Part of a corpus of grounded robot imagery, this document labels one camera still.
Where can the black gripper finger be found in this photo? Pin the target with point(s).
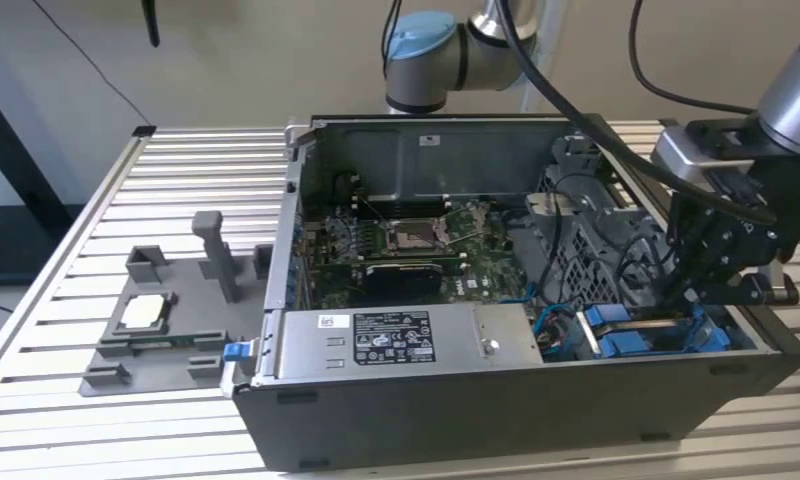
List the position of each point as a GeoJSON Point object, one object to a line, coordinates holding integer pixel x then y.
{"type": "Point", "coordinates": [687, 250]}
{"type": "Point", "coordinates": [723, 280]}

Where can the hard disk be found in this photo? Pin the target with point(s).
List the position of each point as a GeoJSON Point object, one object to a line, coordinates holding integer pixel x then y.
{"type": "Point", "coordinates": [616, 345]}

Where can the grey metal disk bay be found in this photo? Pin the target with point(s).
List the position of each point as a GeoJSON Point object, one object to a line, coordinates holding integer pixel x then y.
{"type": "Point", "coordinates": [573, 260]}

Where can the black table clip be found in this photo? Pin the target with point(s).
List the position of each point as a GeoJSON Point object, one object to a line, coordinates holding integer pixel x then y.
{"type": "Point", "coordinates": [144, 131]}
{"type": "Point", "coordinates": [668, 124]}

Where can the green motherboard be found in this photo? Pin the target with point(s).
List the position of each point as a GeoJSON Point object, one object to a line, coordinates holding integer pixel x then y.
{"type": "Point", "coordinates": [480, 260]}

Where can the CPU socket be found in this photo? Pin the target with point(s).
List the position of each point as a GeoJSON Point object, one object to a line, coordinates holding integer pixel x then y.
{"type": "Point", "coordinates": [413, 235]}

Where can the black PC case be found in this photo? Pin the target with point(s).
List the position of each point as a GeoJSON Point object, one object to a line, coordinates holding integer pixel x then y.
{"type": "Point", "coordinates": [440, 425]}

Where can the silver power supply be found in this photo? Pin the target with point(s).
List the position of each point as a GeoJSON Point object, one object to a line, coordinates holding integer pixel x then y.
{"type": "Point", "coordinates": [300, 350]}

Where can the blue case latch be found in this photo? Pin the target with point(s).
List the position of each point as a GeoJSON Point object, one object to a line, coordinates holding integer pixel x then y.
{"type": "Point", "coordinates": [236, 351]}

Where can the grey parts rack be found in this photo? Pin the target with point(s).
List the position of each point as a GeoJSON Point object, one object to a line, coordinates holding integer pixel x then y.
{"type": "Point", "coordinates": [193, 305]}

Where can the silver CPU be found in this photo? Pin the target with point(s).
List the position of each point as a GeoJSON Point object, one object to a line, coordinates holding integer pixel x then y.
{"type": "Point", "coordinates": [142, 312]}

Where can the black desk stand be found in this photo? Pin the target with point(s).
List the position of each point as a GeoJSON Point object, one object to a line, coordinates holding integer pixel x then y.
{"type": "Point", "coordinates": [13, 240]}

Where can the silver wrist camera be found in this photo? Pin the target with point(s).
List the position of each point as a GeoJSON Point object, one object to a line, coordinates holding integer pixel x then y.
{"type": "Point", "coordinates": [680, 155]}

